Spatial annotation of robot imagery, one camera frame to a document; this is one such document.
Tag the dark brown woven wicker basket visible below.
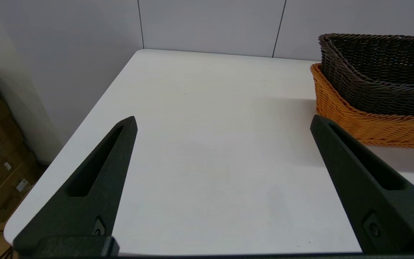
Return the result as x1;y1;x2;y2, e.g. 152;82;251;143
318;33;414;117

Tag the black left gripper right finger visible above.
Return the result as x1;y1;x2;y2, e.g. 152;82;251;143
309;114;414;254

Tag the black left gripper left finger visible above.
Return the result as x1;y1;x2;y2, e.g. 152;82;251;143
13;116;138;257

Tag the orange woven wicker basket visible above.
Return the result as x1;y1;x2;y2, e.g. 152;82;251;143
310;63;414;150

